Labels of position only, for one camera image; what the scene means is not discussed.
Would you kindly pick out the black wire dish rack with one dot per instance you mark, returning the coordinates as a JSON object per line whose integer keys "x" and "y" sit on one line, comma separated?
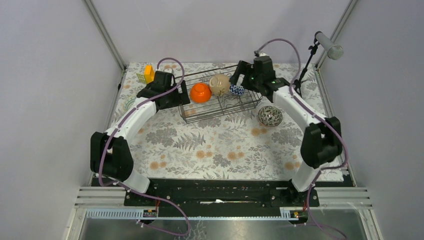
{"x": 217, "y": 106}

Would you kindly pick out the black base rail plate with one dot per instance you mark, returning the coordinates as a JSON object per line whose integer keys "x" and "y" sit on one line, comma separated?
{"x": 230, "y": 198}

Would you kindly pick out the black microphone tripod stand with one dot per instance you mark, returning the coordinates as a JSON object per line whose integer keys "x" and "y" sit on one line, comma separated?
{"x": 298, "y": 82}

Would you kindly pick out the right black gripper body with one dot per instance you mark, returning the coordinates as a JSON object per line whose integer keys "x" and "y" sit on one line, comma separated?
{"x": 250, "y": 81}

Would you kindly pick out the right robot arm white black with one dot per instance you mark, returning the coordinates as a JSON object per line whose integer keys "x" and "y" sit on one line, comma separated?
{"x": 321, "y": 141}

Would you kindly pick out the silver microphone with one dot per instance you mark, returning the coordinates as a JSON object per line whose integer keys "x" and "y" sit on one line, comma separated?
{"x": 334, "y": 51}

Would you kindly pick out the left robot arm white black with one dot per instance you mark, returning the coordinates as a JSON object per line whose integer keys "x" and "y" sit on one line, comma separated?
{"x": 110, "y": 154}

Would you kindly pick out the beige bowl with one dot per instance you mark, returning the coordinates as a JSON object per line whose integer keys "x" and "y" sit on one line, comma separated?
{"x": 219, "y": 84}

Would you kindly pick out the orange bowl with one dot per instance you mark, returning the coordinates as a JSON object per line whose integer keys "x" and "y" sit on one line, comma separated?
{"x": 200, "y": 93}

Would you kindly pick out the floral patterned table mat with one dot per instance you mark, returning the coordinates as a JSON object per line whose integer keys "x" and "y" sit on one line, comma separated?
{"x": 235, "y": 146}

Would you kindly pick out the blue zigzag pattern bowl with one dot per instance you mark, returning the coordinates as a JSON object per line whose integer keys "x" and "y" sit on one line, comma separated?
{"x": 236, "y": 90}

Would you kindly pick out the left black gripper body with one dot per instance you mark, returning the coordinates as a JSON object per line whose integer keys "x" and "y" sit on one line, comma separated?
{"x": 175, "y": 99}

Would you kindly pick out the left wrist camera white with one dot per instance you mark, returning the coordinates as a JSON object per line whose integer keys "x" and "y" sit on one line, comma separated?
{"x": 169, "y": 70}

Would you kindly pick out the orange yellow block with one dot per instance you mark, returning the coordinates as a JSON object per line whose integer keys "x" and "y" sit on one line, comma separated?
{"x": 149, "y": 74}

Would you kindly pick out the pink speckled bowl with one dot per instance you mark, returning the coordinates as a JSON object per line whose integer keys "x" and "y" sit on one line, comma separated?
{"x": 270, "y": 116}

